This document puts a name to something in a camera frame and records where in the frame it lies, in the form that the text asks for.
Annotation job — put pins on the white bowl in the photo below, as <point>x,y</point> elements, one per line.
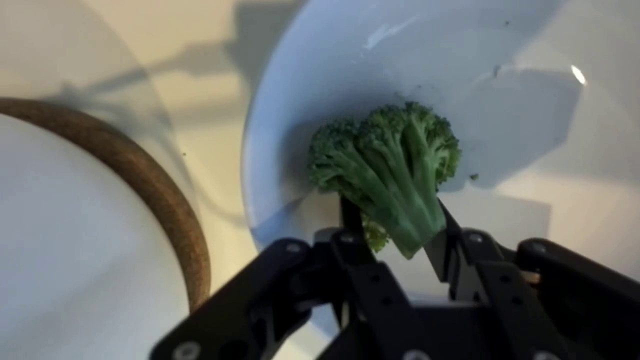
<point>347,61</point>

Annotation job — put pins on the green broccoli floret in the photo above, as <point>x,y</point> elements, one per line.
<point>392,161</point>

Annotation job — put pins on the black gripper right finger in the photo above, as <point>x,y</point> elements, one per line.
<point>567,292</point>

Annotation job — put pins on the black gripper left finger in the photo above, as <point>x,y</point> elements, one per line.
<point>293,292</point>

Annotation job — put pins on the round cork trivet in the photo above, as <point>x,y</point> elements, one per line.
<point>170,207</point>

